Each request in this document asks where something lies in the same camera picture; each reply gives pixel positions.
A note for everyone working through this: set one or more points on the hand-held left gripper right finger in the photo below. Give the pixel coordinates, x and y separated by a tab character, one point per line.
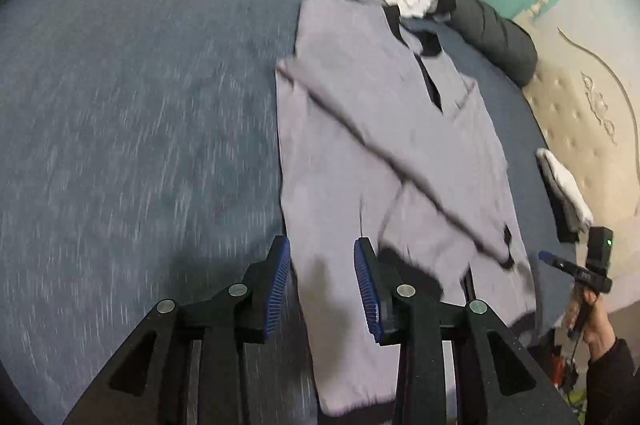
367	290

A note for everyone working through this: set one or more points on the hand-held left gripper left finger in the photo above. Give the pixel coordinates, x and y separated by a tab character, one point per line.
277	290

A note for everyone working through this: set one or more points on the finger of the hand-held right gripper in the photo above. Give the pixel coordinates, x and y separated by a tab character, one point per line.
557	261

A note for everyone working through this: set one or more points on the grey jacket with black trim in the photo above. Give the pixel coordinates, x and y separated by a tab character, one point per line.
360	130

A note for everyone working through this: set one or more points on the person's right forearm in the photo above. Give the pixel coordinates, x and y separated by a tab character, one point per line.
615	385

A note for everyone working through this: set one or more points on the folded white clothes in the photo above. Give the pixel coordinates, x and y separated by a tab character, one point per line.
565	185

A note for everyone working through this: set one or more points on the person's right hand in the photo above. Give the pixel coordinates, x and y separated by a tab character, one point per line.
597	322

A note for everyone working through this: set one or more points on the cream tufted headboard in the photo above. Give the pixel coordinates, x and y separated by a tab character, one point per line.
590	115

